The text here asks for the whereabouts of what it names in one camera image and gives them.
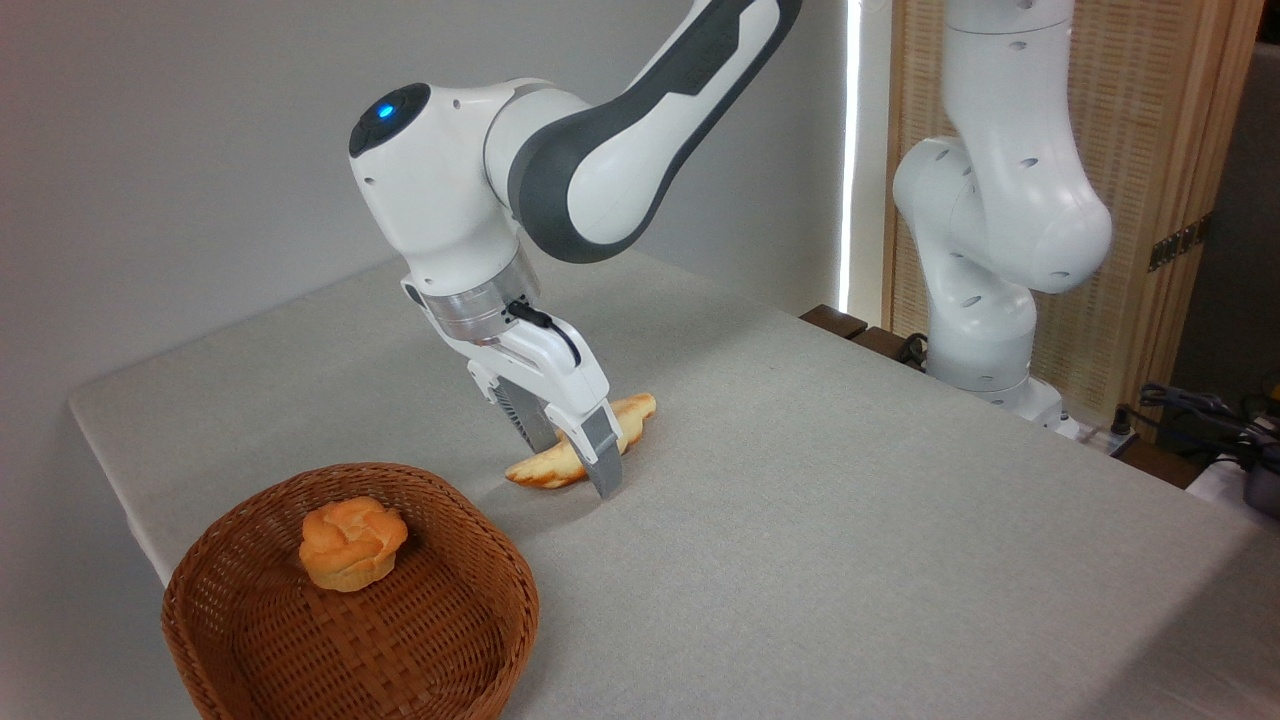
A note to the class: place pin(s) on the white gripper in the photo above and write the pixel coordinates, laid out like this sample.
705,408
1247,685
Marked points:
560,375

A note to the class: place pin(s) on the long pale bread loaf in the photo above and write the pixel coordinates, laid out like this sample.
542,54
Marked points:
545,468

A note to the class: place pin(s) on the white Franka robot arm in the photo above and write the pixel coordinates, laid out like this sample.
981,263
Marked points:
1000,200

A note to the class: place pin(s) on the round orange bread bun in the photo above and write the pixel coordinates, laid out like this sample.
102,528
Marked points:
352,542

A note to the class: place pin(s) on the brown wicker basket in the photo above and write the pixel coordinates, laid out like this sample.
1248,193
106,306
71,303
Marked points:
430,640

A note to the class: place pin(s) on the black metal screen hinge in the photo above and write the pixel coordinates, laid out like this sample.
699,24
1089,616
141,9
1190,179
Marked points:
1180,243

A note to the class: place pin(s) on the wooden slatted folding screen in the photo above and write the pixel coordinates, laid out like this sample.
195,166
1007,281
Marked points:
1160,120

